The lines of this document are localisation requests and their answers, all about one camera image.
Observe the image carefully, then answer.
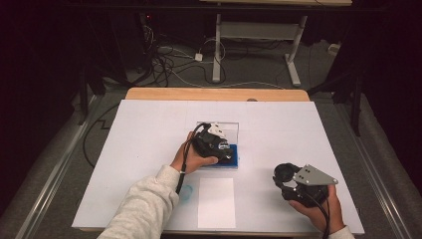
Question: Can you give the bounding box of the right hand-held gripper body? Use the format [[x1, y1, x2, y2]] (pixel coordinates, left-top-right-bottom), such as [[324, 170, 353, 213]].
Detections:
[[281, 163, 339, 209]]

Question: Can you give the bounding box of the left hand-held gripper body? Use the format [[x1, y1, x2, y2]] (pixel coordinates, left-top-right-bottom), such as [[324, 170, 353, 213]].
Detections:
[[191, 121, 234, 161]]

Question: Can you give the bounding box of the person's left hand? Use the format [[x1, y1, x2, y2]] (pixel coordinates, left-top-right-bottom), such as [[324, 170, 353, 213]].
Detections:
[[169, 130, 220, 175]]

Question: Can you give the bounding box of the person's right hand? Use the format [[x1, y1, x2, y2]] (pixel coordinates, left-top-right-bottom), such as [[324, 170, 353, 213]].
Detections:
[[288, 184, 346, 236]]

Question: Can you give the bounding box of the white paper sheet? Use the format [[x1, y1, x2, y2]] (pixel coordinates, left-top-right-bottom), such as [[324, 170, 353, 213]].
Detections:
[[197, 176, 238, 230]]

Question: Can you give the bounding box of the white table cover board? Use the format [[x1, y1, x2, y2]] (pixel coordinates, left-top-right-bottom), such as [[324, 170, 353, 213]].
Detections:
[[71, 99, 366, 236]]

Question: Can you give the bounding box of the black metal stand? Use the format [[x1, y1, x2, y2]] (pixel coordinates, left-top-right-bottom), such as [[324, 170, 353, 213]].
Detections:
[[306, 64, 365, 137], [77, 58, 107, 126]]

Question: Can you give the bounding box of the white plug box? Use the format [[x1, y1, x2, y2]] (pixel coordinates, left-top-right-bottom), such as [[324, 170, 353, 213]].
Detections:
[[327, 42, 342, 57]]

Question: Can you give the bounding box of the left hand-held gripper black cable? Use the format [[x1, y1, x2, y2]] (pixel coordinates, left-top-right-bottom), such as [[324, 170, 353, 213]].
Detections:
[[174, 121, 212, 196]]

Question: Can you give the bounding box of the hand-held gripper black cable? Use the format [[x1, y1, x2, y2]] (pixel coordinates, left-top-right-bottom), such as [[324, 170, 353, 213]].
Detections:
[[174, 121, 212, 196], [304, 189, 332, 239]]

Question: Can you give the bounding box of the right hand-held gripper black cable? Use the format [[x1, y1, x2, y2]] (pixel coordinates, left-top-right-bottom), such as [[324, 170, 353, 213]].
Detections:
[[304, 189, 332, 239]]

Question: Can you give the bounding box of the metal floor rail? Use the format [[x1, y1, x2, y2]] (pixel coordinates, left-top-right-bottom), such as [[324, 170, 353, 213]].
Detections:
[[12, 95, 103, 239], [334, 103, 414, 239]]

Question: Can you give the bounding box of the long white floor cable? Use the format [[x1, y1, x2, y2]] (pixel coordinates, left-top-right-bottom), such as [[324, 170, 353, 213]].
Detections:
[[170, 68, 287, 92]]

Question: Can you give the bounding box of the tangle of black cables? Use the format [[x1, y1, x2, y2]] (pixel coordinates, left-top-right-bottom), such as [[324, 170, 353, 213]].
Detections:
[[138, 13, 228, 88]]

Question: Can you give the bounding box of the thin black floor cable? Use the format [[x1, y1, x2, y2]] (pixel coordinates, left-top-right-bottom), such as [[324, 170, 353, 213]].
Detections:
[[82, 104, 121, 169]]

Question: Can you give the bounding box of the white desk frame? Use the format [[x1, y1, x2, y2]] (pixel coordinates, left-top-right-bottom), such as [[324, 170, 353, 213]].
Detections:
[[198, 0, 353, 89]]

